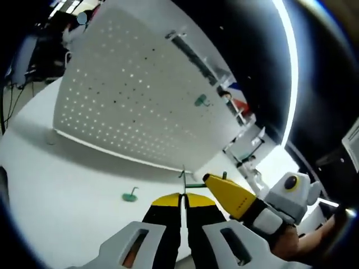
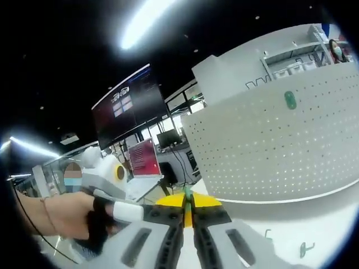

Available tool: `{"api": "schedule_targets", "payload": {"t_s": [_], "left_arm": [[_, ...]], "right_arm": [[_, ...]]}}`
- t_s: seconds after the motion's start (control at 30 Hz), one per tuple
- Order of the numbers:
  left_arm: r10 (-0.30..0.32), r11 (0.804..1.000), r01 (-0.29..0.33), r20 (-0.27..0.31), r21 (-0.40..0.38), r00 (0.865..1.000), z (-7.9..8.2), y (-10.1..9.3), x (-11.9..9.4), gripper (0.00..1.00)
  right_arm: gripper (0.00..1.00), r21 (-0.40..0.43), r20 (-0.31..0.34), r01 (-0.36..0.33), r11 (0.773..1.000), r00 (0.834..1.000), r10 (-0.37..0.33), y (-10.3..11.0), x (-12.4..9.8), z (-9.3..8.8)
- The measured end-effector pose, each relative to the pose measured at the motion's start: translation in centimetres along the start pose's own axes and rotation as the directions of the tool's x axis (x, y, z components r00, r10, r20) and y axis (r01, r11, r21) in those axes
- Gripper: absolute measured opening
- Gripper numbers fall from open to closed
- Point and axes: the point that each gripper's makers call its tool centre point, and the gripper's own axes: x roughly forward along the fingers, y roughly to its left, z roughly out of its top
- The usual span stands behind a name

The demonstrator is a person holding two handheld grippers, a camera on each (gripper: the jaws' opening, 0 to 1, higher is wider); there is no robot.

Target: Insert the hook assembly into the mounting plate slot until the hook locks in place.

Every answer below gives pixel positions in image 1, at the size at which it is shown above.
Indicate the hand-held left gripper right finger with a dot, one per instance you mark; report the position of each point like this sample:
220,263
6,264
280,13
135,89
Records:
213,232

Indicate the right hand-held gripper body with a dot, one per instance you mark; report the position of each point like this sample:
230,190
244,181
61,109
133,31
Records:
291,199

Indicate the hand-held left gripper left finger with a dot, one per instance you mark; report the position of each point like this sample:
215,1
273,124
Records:
157,227

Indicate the green hook assembly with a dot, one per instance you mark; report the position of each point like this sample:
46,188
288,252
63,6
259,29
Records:
200,101
129,197

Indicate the white perforated mounting plate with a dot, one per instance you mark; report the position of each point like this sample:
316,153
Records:
126,84

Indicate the person's right hand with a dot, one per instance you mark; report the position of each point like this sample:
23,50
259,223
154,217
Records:
289,242

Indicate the ceiling light strip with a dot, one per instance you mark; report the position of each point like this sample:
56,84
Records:
291,70

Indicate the white shelf rack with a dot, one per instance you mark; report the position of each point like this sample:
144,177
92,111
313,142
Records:
193,56

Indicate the white laptop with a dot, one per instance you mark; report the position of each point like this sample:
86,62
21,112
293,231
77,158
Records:
23,61

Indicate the red blue wall banner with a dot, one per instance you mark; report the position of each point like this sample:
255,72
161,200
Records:
241,104

